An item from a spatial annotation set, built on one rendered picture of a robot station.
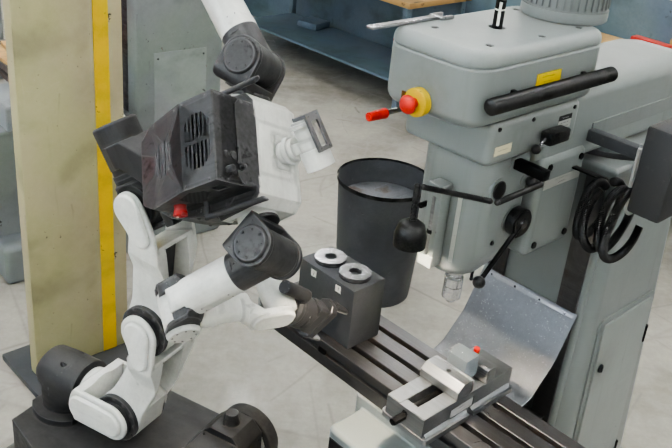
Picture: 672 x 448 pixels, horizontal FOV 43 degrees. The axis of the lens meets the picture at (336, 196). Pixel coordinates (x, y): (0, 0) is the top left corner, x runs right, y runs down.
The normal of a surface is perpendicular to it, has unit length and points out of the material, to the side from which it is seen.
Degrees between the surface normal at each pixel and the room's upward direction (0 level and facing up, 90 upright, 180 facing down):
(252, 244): 54
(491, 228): 90
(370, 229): 94
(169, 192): 75
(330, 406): 0
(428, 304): 0
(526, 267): 90
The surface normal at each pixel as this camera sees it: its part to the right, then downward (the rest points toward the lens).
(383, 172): -0.04, 0.37
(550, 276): -0.73, 0.24
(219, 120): 0.81, -0.23
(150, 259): -0.49, 0.34
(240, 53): -0.35, -0.12
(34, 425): 0.09, -0.90
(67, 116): 0.68, 0.37
